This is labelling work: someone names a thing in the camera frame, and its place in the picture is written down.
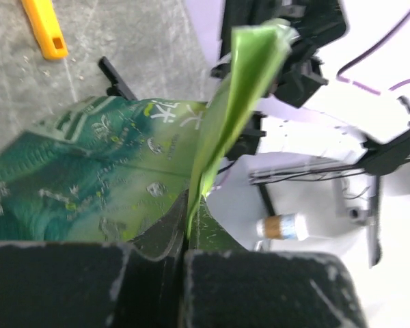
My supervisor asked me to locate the black bag clip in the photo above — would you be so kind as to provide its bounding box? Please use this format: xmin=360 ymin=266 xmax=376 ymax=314
xmin=98 ymin=56 xmax=137 ymax=100

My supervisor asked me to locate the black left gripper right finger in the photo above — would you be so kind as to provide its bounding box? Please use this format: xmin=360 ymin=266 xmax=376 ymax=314
xmin=182 ymin=202 xmax=367 ymax=327

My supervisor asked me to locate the green litter bag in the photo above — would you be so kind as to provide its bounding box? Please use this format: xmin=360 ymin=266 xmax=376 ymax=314
xmin=0 ymin=19 xmax=299 ymax=242

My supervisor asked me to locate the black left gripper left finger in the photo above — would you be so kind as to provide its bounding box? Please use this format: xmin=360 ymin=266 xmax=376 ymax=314
xmin=0 ymin=192 xmax=188 ymax=327

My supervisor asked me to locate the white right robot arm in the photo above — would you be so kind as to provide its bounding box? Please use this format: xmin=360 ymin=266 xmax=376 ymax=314
xmin=213 ymin=1 xmax=410 ymax=178

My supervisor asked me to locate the yellow plastic scoop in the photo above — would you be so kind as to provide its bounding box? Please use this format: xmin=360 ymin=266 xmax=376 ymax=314
xmin=21 ymin=0 xmax=68 ymax=60

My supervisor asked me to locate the white cylindrical roll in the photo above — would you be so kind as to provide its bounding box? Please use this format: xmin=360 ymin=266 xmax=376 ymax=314
xmin=256 ymin=213 xmax=309 ymax=241

